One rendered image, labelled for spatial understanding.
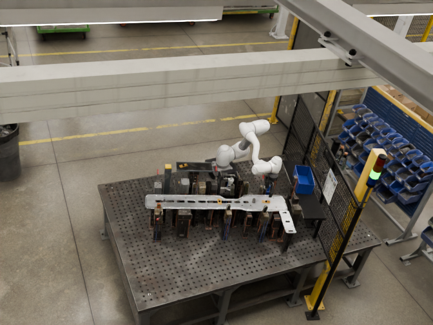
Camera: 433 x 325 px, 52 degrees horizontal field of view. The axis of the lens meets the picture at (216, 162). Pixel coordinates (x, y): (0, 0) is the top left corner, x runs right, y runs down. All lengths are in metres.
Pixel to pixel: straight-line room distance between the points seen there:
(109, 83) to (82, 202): 4.65
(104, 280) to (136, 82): 3.91
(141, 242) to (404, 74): 3.35
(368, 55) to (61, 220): 4.59
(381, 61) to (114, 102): 0.77
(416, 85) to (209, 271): 3.13
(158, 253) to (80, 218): 1.59
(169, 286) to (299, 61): 2.96
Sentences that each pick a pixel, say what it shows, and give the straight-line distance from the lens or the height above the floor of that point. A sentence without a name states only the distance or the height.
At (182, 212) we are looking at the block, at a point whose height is 1.03.
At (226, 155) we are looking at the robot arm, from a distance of 4.92.
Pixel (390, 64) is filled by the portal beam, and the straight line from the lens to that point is 1.39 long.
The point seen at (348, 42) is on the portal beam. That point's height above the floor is 3.41.
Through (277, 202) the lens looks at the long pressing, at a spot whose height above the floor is 1.00.
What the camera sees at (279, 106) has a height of 0.35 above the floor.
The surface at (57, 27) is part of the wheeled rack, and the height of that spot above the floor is 0.28.
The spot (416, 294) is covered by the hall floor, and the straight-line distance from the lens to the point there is 5.70.
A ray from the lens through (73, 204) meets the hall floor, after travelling 5.74.
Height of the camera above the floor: 3.91
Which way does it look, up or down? 37 degrees down
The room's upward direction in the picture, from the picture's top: 9 degrees clockwise
